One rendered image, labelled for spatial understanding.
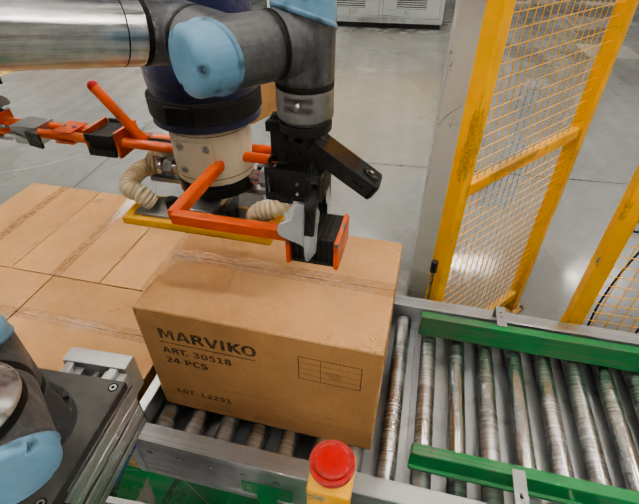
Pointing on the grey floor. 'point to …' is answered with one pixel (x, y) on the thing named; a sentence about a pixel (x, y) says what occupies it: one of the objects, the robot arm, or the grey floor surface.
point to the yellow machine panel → (391, 13)
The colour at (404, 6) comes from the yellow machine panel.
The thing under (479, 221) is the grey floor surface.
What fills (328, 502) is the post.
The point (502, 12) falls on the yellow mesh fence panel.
